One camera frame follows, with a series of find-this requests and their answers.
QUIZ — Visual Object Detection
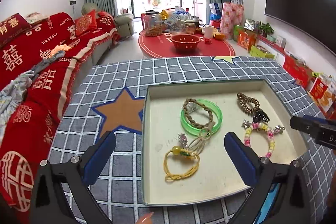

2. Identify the brown braided hair tie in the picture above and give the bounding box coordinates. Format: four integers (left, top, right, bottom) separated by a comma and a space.
182, 97, 215, 130

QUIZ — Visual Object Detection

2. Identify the grey blue blanket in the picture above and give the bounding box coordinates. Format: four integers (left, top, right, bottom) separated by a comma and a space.
0, 50, 66, 139

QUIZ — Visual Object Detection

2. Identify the green translucent bangle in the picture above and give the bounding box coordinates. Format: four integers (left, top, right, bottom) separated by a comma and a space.
181, 98, 223, 137

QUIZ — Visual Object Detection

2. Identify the black hair claw clip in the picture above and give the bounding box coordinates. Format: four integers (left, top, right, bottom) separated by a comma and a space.
253, 108, 270, 123

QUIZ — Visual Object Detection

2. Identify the white mug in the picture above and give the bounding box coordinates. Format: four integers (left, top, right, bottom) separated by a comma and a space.
203, 25, 214, 39

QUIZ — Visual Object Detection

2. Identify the red plastic basket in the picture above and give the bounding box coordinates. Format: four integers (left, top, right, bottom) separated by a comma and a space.
171, 34, 201, 53

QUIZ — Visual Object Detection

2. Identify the red embroidered cushion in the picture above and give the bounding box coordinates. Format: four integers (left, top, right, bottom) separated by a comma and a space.
75, 10, 97, 36

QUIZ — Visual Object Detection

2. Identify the red sofa cover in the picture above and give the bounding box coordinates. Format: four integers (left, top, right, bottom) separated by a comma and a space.
1, 12, 120, 223

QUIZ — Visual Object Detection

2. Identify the pink floral gift box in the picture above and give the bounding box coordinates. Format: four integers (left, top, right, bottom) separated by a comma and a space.
219, 2, 244, 39

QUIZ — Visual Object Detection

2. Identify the dark red pillow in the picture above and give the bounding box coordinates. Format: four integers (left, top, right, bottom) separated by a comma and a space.
0, 13, 31, 48

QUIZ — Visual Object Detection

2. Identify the green shallow box tray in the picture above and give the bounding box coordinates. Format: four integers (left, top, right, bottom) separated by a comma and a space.
142, 80, 308, 206

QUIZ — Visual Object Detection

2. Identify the silver rhinestone hair clip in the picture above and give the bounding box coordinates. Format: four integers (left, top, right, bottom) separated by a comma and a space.
242, 120, 254, 130

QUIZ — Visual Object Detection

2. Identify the beige hair clip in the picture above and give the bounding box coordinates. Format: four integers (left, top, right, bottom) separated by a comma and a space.
187, 122, 215, 154

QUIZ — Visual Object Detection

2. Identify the green potted plant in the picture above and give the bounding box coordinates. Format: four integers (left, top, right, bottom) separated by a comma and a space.
258, 22, 274, 38

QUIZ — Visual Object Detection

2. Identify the yellow hair tie with flower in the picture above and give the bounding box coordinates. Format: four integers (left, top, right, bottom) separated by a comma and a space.
163, 145, 201, 183

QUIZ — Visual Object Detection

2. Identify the colourful beaded bracelet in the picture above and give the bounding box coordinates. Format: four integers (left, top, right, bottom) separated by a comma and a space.
243, 122, 276, 159

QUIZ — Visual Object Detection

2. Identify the beige armchair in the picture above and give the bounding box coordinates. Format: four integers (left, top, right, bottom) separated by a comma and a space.
81, 3, 134, 39

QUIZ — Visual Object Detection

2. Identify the clear snack jar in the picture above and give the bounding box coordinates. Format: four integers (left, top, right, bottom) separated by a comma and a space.
143, 10, 162, 37

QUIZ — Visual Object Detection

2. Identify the purple crystal hair clip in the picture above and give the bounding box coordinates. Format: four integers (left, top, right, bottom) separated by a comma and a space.
178, 134, 188, 149

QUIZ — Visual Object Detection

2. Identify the silver crystal hair clip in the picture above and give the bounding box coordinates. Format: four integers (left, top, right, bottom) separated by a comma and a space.
273, 125, 285, 135

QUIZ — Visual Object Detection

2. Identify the brown spiral hair tie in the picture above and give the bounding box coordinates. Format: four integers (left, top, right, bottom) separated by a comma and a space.
236, 92, 261, 117

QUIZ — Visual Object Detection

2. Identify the black wall television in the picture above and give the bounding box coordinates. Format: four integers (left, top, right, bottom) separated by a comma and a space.
265, 0, 336, 53

